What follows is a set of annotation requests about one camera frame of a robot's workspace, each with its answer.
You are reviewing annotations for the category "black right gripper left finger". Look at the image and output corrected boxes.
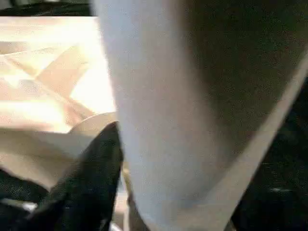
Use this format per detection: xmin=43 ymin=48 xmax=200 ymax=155
xmin=14 ymin=121 xmax=124 ymax=231

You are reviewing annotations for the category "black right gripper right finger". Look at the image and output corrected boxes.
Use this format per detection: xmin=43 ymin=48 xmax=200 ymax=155
xmin=231 ymin=149 xmax=308 ymax=231

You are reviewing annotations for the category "white plastic table top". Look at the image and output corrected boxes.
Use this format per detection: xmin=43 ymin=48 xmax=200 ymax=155
xmin=0 ymin=15 xmax=121 ymax=217

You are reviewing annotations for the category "white plastic table leg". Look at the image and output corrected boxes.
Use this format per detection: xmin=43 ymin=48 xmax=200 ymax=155
xmin=92 ymin=0 xmax=308 ymax=231

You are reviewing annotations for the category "black plastic mat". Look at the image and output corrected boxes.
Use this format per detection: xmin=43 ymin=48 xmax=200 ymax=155
xmin=0 ymin=0 xmax=308 ymax=231

